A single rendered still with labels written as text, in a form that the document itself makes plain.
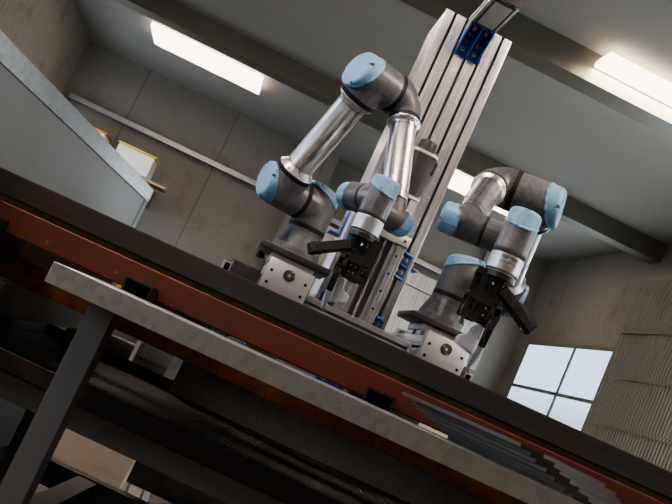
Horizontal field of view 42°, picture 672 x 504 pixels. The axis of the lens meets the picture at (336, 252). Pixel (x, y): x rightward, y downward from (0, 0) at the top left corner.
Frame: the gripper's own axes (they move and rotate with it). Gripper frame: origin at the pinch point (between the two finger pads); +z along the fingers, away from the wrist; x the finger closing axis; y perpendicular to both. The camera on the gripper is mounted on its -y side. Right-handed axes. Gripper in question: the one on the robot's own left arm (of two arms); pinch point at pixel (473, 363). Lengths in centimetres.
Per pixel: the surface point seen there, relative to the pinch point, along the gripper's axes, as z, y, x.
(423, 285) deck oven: -111, -30, -741
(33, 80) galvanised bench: -12, 99, 32
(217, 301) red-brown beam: 11, 50, 37
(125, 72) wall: -212, 401, -835
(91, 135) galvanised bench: -12, 99, -7
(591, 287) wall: -189, -201, -763
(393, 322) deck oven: -61, -17, -742
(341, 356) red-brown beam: 11.1, 26.6, 37.0
